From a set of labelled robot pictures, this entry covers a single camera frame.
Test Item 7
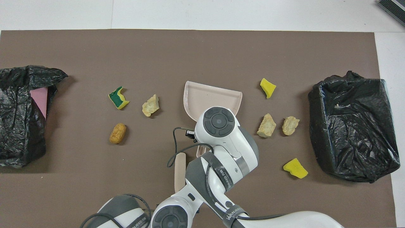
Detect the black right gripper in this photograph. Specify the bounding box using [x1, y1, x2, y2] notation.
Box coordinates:
[185, 128, 199, 143]

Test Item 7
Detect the beige brush with black bristles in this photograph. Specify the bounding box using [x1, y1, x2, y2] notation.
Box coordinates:
[175, 152, 187, 193]

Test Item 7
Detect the beige plastic dustpan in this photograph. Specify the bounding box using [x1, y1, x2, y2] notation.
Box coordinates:
[183, 81, 243, 158]

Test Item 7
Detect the beige foam chunk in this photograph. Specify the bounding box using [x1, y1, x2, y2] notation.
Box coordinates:
[257, 113, 277, 138]
[282, 116, 300, 136]
[142, 94, 160, 117]

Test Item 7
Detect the orange-brown sponge lump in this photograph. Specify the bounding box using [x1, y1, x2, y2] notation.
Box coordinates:
[109, 123, 127, 144]

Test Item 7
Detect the green and yellow sponge piece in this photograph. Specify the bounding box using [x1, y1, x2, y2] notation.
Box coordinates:
[108, 86, 130, 110]

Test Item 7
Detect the pink bin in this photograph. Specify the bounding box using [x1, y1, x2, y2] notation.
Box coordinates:
[30, 87, 48, 120]

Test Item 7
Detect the crumpled black trash bag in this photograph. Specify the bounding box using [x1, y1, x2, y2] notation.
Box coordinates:
[308, 70, 401, 183]
[0, 65, 68, 168]

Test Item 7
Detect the brown table mat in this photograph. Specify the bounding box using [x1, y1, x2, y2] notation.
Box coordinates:
[0, 29, 396, 228]

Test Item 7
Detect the dark ridged block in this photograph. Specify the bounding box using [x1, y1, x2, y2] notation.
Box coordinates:
[378, 0, 405, 27]

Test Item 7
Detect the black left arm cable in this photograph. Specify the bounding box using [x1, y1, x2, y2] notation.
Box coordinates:
[80, 194, 152, 228]

